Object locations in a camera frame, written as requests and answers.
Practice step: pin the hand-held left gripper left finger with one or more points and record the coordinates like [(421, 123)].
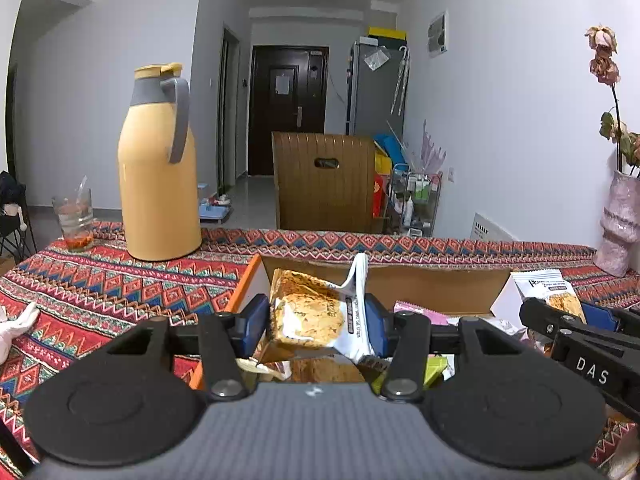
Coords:
[(256, 327)]

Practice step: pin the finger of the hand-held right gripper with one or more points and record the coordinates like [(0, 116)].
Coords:
[(545, 317), (602, 317)]

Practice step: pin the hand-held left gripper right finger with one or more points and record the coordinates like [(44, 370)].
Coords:
[(376, 327)]

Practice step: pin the white golden snack packet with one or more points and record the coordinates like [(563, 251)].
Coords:
[(305, 310), (545, 285)]

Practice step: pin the orange cardboard box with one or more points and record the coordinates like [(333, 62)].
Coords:
[(440, 285)]

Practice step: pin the pink snack packet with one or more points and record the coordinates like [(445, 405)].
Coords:
[(417, 306)]

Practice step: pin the lime green snack packet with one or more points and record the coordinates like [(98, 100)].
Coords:
[(434, 370)]

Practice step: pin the pink ceramic vase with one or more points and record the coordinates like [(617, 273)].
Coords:
[(620, 230)]

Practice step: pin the light blue floor rack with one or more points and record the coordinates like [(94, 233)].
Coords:
[(216, 210)]

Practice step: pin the red gift box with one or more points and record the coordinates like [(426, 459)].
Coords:
[(381, 197)]

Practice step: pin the patterned red tablecloth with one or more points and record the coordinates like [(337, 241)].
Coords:
[(125, 290)]

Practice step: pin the wooden chair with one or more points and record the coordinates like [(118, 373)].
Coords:
[(305, 195)]

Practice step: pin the yellow bag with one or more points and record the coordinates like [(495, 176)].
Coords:
[(384, 164)]

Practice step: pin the yellow thermos jug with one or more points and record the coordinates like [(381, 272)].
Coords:
[(157, 185)]

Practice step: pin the purple feather decoration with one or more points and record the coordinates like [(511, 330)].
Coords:
[(431, 152)]

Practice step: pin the dark brown door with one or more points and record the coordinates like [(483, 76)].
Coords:
[(270, 135)]

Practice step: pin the glass cup with straw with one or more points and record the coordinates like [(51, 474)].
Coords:
[(74, 225)]

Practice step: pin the grey interior door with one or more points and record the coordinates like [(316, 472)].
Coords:
[(229, 110)]

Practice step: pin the grey refrigerator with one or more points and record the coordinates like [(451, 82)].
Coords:
[(372, 100)]

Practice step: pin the white cloth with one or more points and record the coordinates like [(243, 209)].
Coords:
[(15, 332)]

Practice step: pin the white paper notice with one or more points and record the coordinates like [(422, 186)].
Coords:
[(282, 85)]

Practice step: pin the white folded umbrella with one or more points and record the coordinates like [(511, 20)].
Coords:
[(401, 80)]

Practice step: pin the dried rose bouquet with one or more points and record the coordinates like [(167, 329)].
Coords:
[(605, 67)]

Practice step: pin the clear plastic bag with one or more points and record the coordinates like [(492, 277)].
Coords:
[(376, 59)]

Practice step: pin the black folding chair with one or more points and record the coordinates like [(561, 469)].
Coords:
[(12, 190)]

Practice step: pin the yellow box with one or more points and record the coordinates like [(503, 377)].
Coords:
[(387, 35)]

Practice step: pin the white electrical panel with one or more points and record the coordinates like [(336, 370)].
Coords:
[(438, 35)]

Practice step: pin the white wall socket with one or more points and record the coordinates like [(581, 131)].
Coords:
[(451, 175)]

